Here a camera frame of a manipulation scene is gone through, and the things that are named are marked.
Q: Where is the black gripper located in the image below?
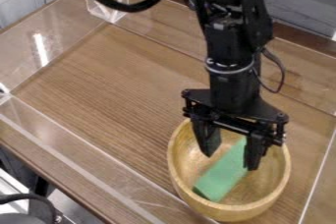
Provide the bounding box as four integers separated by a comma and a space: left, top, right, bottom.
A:
182, 67, 290, 171

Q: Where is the green block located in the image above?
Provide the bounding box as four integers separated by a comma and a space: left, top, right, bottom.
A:
194, 139, 249, 202

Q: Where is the brown wooden bowl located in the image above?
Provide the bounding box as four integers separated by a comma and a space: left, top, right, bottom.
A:
167, 120, 293, 222

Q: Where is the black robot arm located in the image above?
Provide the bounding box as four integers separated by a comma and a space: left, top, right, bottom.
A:
183, 0, 290, 170

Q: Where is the clear acrylic tray wall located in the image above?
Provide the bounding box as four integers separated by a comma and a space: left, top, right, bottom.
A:
0, 94, 182, 224

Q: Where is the clear acrylic corner bracket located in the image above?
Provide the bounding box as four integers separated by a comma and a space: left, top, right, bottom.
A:
86, 0, 130, 24

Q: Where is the black cable lower left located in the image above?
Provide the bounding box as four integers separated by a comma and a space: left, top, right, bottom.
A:
0, 194, 63, 224

